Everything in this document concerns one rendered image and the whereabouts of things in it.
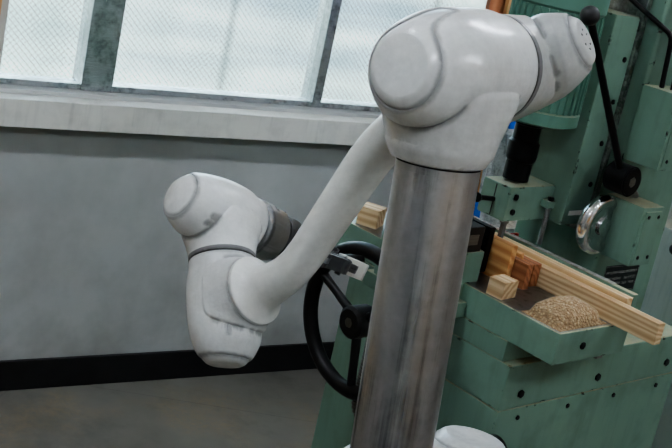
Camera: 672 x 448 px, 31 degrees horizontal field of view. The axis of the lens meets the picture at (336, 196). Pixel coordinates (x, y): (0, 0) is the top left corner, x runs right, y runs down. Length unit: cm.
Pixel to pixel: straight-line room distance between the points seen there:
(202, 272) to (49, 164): 159
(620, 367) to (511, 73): 121
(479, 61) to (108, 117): 205
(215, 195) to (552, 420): 90
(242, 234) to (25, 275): 168
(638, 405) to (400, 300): 128
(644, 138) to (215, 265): 98
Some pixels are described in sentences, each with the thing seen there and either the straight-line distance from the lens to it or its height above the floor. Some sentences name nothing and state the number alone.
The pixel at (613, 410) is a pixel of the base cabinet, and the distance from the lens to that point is 255.
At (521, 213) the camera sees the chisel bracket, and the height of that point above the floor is 102.
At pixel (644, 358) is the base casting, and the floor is 76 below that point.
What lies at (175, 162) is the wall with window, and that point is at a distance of 347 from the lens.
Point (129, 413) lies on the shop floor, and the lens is 351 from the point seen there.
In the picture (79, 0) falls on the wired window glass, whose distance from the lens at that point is 332.
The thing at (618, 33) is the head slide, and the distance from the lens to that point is 237.
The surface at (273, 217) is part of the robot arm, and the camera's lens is 188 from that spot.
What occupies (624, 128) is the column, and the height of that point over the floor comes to 120.
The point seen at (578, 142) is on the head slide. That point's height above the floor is 117.
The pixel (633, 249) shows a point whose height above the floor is 100.
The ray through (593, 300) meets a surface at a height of 93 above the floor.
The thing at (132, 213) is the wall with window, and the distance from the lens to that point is 347.
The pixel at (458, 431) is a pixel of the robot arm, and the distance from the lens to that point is 169.
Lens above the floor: 159
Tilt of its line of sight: 15 degrees down
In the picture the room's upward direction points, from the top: 12 degrees clockwise
